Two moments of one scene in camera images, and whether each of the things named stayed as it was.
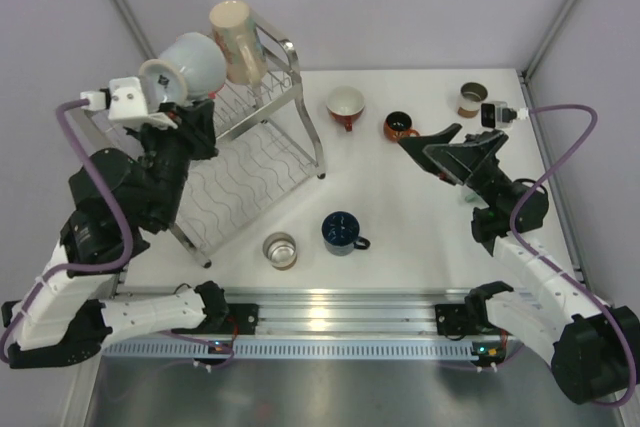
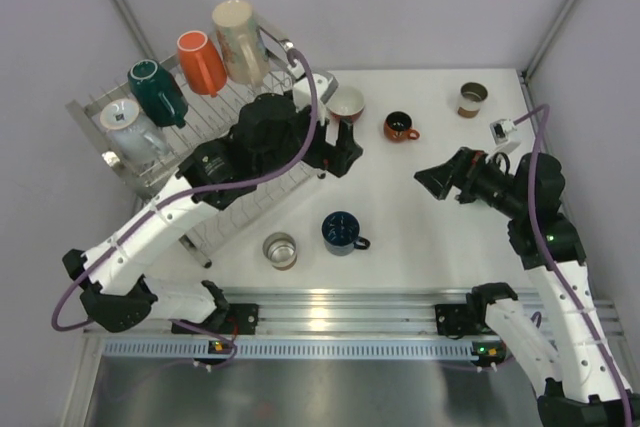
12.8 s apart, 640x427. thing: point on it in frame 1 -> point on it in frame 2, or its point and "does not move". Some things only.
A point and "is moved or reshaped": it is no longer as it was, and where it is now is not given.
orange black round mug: [398, 125] does not move
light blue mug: [192, 68] is moved or reshaped
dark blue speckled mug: [341, 234] does not move
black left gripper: [195, 126] -> [336, 159]
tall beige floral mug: [236, 29] does not move
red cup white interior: [345, 103] does not move
